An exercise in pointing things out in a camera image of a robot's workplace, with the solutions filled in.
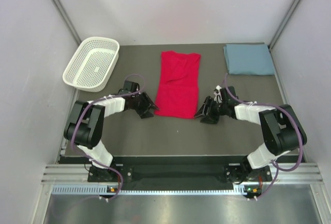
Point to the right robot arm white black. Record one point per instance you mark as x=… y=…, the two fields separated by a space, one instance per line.
x=282 y=131

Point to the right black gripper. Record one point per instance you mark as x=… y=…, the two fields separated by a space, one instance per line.
x=209 y=102

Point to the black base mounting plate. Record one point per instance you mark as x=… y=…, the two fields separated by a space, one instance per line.
x=223 y=169

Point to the red t shirt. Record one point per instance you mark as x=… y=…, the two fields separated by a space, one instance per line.
x=178 y=90

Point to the aluminium corner post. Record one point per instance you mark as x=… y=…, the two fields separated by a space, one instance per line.
x=284 y=22
x=67 y=21

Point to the right aluminium corner post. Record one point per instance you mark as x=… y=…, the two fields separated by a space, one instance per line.
x=284 y=22

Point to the left aluminium corner post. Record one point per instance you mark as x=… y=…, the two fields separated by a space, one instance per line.
x=67 y=21

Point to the folded blue t shirt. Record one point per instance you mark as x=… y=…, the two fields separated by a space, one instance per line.
x=248 y=59

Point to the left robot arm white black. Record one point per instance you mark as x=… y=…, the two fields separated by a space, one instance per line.
x=84 y=125

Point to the aluminium frame rail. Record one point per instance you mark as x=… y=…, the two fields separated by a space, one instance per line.
x=305 y=173

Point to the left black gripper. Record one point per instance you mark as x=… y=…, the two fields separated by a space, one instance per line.
x=147 y=103

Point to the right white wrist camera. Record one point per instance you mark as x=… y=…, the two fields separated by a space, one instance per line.
x=217 y=94

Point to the white perforated plastic basket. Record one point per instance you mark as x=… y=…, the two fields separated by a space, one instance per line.
x=92 y=64

